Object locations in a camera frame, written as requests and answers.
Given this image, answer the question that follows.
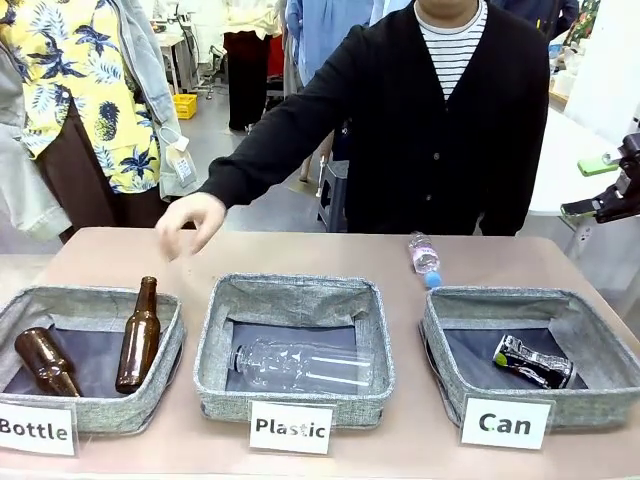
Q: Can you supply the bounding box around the slim brown glass bottle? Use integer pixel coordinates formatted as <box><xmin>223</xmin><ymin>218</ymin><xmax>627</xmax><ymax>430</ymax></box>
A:
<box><xmin>115</xmin><ymin>275</ymin><xmax>162</xmax><ymax>396</ymax></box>

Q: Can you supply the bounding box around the grey step stool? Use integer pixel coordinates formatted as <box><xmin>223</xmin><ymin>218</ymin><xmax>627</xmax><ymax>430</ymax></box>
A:
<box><xmin>315</xmin><ymin>158</ymin><xmax>352</xmax><ymax>233</ymax></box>

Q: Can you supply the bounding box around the person in dark jacket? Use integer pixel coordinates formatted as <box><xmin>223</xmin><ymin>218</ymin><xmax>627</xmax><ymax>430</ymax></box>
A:
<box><xmin>492</xmin><ymin>0</ymin><xmax>581</xmax><ymax>44</ymax></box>

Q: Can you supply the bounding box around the person in yellow floral shirt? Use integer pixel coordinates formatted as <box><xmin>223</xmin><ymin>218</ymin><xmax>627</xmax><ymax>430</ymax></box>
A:
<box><xmin>0</xmin><ymin>0</ymin><xmax>201</xmax><ymax>245</ymax></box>

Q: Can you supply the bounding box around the large clear plastic bottle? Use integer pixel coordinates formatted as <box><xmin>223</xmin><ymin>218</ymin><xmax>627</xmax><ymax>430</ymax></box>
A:
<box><xmin>228</xmin><ymin>336</ymin><xmax>374</xmax><ymax>394</ymax></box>

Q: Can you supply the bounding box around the person's right forearm black sleeve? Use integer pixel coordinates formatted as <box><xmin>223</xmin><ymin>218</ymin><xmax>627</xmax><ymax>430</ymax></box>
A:
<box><xmin>197</xmin><ymin>112</ymin><xmax>312</xmax><ymax>212</ymax></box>

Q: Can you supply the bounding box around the crushed black can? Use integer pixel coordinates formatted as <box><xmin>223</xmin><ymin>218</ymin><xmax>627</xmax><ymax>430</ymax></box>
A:
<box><xmin>492</xmin><ymin>333</ymin><xmax>578</xmax><ymax>391</ymax></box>

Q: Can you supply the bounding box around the grey fabric basket Bottle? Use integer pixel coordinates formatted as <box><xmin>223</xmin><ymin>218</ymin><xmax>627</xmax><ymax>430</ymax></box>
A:
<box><xmin>0</xmin><ymin>285</ymin><xmax>187</xmax><ymax>436</ymax></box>

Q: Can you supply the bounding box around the paper tag on jacket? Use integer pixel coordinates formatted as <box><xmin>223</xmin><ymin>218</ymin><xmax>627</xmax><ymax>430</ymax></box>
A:
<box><xmin>158</xmin><ymin>126</ymin><xmax>199</xmax><ymax>191</ymax></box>

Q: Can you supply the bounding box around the small plastic bottle blue cap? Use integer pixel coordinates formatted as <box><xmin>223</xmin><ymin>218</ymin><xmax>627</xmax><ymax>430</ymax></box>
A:
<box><xmin>409</xmin><ymin>230</ymin><xmax>445</xmax><ymax>290</ymax></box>

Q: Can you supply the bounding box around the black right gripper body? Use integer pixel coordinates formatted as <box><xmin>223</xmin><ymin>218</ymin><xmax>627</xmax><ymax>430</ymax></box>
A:
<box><xmin>594</xmin><ymin>131</ymin><xmax>640</xmax><ymax>225</ymax></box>

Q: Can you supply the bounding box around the person's right hand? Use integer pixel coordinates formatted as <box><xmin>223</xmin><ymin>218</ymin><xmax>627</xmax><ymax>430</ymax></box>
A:
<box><xmin>154</xmin><ymin>192</ymin><xmax>228</xmax><ymax>263</ymax></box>

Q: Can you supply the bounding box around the white sign Can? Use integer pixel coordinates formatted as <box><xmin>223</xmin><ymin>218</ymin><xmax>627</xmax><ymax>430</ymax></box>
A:
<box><xmin>459</xmin><ymin>394</ymin><xmax>553</xmax><ymax>451</ymax></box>

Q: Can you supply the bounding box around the white background desk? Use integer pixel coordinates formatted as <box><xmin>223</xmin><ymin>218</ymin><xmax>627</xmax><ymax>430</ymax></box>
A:
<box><xmin>157</xmin><ymin>30</ymin><xmax>188</xmax><ymax>97</ymax></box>

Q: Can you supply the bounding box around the white sign Bottle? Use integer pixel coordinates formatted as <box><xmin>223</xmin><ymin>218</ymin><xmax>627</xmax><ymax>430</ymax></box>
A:
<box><xmin>0</xmin><ymin>399</ymin><xmax>79</xmax><ymax>457</ymax></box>

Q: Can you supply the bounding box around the stout brown glass bottle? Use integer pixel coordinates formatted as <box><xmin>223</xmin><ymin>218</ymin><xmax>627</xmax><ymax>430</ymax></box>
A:
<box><xmin>13</xmin><ymin>326</ymin><xmax>83</xmax><ymax>398</ymax></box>

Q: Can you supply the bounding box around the person in blue shirt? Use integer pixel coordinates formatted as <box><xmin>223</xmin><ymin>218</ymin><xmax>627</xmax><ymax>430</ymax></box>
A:
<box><xmin>284</xmin><ymin>0</ymin><xmax>416</xmax><ymax>97</ymax></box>

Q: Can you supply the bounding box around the person in black trousers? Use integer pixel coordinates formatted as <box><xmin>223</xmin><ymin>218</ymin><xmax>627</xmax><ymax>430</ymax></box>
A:
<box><xmin>221</xmin><ymin>0</ymin><xmax>284</xmax><ymax>134</ymax></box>

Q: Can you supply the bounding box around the person in black cardigan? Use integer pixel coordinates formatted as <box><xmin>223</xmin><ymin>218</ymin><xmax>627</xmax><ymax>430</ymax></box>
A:
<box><xmin>294</xmin><ymin>0</ymin><xmax>552</xmax><ymax>238</ymax></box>

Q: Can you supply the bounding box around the grey fabric basket Plastic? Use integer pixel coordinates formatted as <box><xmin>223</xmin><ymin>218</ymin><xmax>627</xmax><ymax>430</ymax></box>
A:
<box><xmin>193</xmin><ymin>272</ymin><xmax>397</xmax><ymax>429</ymax></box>

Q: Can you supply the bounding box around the yellow plastic crate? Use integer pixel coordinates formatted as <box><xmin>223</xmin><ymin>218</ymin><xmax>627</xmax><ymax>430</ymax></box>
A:
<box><xmin>172</xmin><ymin>93</ymin><xmax>199</xmax><ymax>121</ymax></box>

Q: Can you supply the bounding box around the grey fabric basket Can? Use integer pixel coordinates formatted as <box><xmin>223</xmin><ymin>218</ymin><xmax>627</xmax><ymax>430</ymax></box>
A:
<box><xmin>418</xmin><ymin>285</ymin><xmax>640</xmax><ymax>431</ymax></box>

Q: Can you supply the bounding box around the white sign Plastic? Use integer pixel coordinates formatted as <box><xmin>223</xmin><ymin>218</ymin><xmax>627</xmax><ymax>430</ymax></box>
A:
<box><xmin>248</xmin><ymin>399</ymin><xmax>336</xmax><ymax>456</ymax></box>

